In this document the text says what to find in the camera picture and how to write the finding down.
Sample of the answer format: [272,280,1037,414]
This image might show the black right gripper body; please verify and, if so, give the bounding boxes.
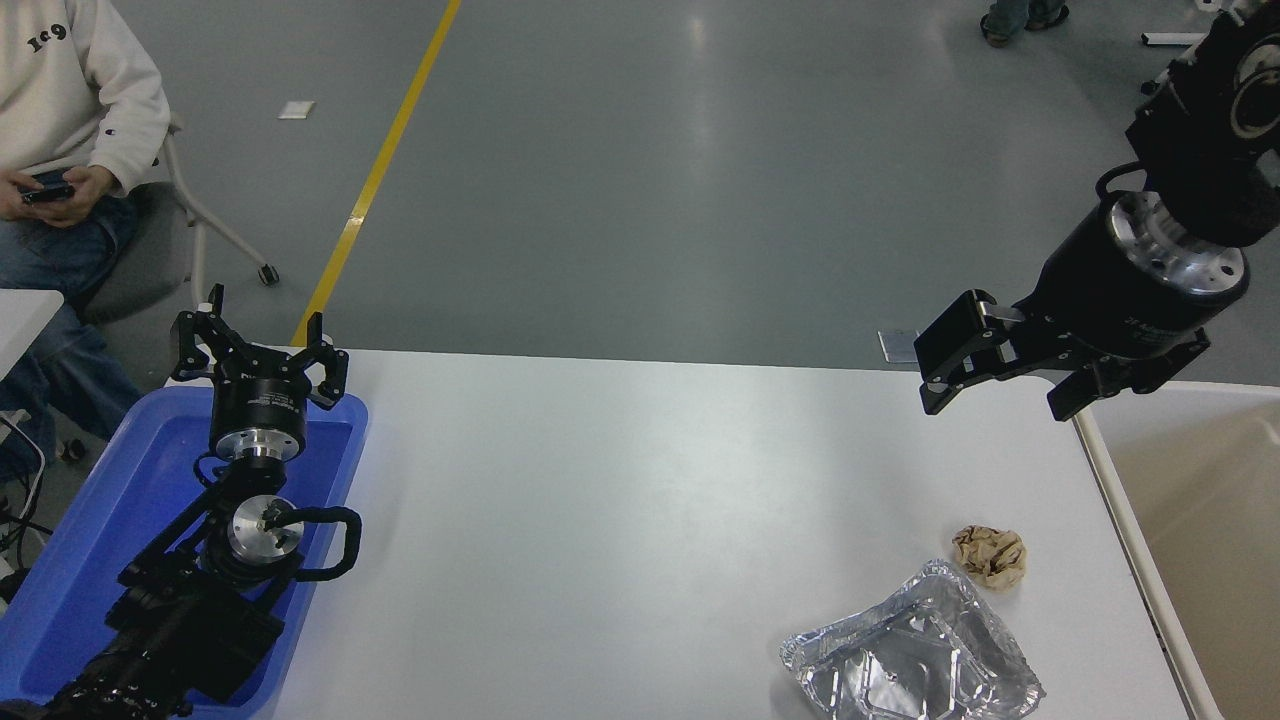
[1015,203,1229,363]

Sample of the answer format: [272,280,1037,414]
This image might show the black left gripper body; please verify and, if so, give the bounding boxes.
[208,345,314,442]

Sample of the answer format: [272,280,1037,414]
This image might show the silver foil plate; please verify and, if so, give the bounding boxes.
[780,560,1046,720]

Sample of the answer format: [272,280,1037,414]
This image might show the person's left hand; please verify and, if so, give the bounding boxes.
[35,165,117,229]

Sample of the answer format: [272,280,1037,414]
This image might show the person's right hand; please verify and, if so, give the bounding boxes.
[0,170,47,222]

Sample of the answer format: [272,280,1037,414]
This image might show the grey chair with white legs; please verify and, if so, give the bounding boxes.
[80,115,281,326]

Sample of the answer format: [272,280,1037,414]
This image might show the large pale bin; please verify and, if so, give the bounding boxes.
[1072,380,1280,720]

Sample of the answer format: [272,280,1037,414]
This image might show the small white table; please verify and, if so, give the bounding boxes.
[0,288,66,381]

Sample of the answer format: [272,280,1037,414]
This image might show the blue plastic tray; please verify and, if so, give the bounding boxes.
[0,385,370,720]

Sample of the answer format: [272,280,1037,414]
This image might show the crumpled tan paper ball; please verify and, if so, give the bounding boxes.
[952,525,1028,591]

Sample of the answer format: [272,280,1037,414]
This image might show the white wheeled chair base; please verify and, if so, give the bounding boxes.
[1140,30,1208,97]

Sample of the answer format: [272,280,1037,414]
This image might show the person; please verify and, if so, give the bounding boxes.
[0,0,172,483]
[980,0,1071,48]

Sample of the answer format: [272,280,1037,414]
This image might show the black cables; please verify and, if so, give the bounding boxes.
[0,410,51,561]

